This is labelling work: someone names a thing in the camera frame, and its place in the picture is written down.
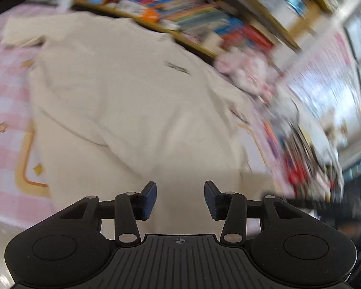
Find pink checked mat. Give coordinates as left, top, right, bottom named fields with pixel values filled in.
left=0, top=3, right=289, bottom=230

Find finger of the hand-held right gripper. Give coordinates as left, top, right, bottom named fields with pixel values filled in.
left=263, top=190, right=338, bottom=218

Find blurred colourful clutter pile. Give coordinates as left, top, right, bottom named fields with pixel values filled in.
left=259, top=96, right=345, bottom=194

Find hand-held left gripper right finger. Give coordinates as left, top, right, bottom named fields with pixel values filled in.
left=204, top=180, right=308, bottom=244

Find cream garment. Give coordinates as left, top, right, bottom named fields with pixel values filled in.
left=1, top=12, right=278, bottom=239

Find row of colourful books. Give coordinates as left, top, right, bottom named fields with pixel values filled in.
left=90, top=0, right=275, bottom=49

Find wooden bookshelf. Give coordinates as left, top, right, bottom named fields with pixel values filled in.
left=72, top=0, right=330, bottom=64

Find long orange white box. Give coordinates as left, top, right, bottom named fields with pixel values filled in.
left=117, top=0, right=163, bottom=24

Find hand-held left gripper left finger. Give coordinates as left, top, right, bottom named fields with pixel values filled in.
left=52, top=181, right=157, bottom=246

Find pink plush toy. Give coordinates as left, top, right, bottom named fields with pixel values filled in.
left=213, top=50, right=287, bottom=97

